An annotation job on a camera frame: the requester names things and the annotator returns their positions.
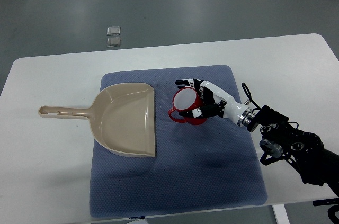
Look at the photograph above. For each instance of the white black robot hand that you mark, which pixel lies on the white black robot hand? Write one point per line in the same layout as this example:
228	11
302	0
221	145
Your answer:
216	102

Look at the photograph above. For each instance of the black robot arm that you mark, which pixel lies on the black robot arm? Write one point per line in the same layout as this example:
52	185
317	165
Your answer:
283	140

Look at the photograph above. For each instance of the upper metal floor plate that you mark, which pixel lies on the upper metal floor plate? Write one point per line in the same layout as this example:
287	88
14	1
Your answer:
113	30

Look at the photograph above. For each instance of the metal floor plate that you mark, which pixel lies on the metal floor plate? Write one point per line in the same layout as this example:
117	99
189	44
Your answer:
113	30
113	41

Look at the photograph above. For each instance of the red cup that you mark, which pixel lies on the red cup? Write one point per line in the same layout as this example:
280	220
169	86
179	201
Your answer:
186	99

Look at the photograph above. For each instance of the beige plastic dustpan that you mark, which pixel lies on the beige plastic dustpan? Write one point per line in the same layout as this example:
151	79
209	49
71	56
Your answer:
122	119

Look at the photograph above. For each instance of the white table leg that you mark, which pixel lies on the white table leg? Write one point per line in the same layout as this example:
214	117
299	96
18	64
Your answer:
280	214

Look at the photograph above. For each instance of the blue fabric mat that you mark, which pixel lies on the blue fabric mat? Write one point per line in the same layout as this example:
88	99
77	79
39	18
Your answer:
210	166

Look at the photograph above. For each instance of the lower metal floor plate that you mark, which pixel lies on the lower metal floor plate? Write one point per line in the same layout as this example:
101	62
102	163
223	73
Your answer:
113	41

